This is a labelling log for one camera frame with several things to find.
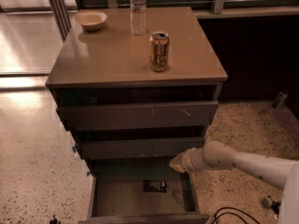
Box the open bottom grey drawer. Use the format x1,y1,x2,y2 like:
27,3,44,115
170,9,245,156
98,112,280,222
78,157,209,224

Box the blue tape piece upper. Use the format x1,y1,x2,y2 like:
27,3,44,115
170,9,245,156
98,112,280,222
72,146,78,153

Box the orange soda can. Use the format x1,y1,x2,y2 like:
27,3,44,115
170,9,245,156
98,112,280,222
149,32,170,72

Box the white ceramic bowl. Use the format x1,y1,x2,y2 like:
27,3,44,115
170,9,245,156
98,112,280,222
74,10,107,32

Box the black floor cable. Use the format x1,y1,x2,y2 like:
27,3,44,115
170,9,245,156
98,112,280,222
211,206,261,224

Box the clear plastic water bottle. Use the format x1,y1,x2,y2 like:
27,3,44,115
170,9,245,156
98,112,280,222
130,0,147,35

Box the top grey drawer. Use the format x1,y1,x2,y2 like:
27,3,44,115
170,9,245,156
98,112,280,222
59,101,219,131

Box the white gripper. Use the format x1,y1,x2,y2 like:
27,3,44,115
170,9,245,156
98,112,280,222
169,148,206,173

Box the dark rxbar chocolate wrapper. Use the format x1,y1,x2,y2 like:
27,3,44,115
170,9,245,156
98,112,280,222
143,180,167,193

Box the grey wall outlet box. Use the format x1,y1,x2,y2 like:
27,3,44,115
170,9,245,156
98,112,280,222
272,91,288,108

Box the middle grey drawer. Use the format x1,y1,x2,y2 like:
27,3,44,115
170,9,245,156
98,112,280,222
77,137,205,160

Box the small black floor object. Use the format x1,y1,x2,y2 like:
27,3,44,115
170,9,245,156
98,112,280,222
50,215,61,224

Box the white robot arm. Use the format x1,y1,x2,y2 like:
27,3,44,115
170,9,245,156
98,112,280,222
169,141,299,224

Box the white power strip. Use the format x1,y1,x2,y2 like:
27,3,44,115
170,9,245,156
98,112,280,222
262,196,280,215

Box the grey drawer cabinet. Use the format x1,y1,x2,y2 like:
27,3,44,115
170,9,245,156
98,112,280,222
45,7,229,224

